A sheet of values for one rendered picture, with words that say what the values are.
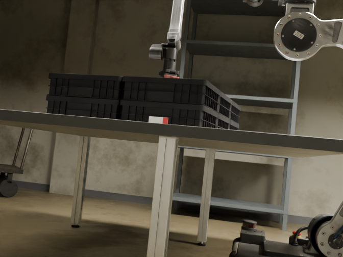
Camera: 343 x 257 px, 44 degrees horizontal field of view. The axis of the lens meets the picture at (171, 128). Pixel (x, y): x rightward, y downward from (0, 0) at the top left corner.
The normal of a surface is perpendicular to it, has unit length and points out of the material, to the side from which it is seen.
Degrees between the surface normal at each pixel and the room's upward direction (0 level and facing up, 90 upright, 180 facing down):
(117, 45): 90
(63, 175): 90
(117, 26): 90
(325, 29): 90
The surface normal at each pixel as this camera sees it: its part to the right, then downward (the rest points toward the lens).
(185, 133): -0.19, -0.07
